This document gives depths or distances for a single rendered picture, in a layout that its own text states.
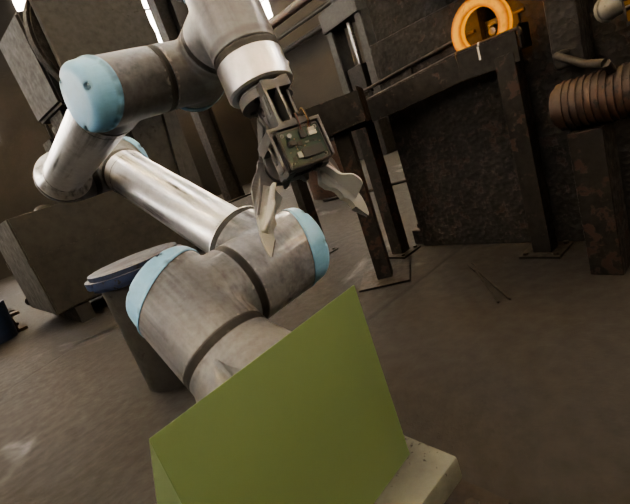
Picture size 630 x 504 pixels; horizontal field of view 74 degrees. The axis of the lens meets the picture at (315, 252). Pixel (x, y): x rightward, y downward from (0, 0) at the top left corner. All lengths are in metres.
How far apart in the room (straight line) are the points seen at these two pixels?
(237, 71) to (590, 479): 0.77
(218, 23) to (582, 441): 0.84
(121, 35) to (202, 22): 3.17
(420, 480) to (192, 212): 0.60
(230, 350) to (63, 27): 3.21
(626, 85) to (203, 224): 0.99
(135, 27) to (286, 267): 3.31
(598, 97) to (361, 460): 0.99
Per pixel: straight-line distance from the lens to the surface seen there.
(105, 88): 0.61
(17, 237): 2.99
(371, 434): 0.63
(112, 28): 3.76
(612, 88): 1.25
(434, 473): 0.69
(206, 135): 8.08
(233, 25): 0.58
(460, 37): 1.58
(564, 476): 0.83
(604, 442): 0.89
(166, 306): 0.63
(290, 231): 0.72
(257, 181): 0.55
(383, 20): 1.90
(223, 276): 0.65
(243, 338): 0.58
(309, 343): 0.52
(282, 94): 0.56
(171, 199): 0.92
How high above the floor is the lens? 0.61
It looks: 14 degrees down
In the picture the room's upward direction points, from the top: 19 degrees counter-clockwise
